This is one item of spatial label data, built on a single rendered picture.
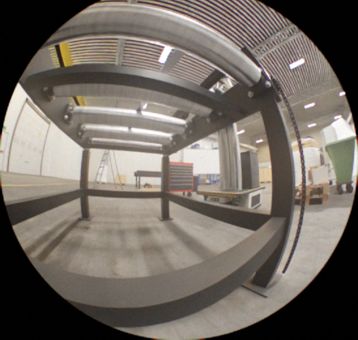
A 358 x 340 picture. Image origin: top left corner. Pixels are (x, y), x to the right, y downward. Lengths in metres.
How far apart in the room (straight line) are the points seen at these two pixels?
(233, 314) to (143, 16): 0.86
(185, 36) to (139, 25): 0.12
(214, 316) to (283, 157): 0.57
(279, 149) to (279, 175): 0.08
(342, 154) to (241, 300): 2.46
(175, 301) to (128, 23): 0.48
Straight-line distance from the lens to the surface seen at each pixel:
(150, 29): 0.34
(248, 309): 0.55
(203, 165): 5.55
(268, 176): 8.81
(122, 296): 0.16
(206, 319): 0.51
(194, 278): 0.18
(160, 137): 1.04
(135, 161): 10.84
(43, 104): 0.70
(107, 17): 0.37
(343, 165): 2.65
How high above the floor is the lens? 0.47
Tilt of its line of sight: 9 degrees up
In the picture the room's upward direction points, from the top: straight up
